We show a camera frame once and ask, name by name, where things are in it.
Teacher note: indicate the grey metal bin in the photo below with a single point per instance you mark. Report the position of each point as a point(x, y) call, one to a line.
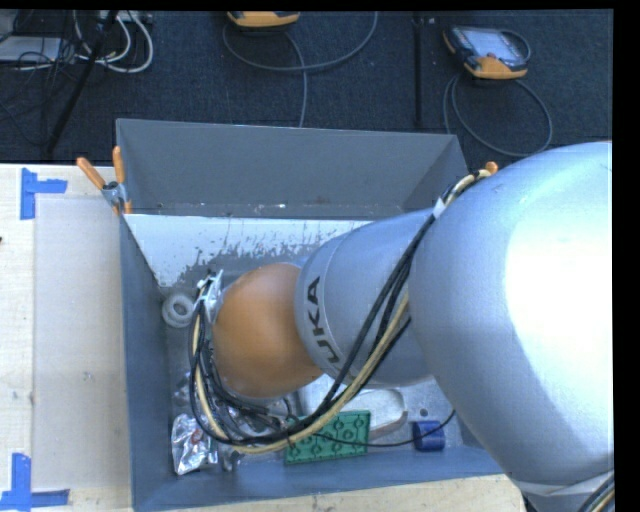
point(280, 165)

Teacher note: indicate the crumpled silver foil packet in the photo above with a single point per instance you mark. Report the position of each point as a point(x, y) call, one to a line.
point(192, 447)

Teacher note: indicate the pale flat board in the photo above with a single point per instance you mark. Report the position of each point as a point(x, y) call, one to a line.
point(80, 320)

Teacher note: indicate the dark green flat block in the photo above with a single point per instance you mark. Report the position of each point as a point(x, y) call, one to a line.
point(340, 440)

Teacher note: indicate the small blue cylinder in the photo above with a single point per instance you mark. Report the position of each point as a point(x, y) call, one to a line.
point(428, 435)

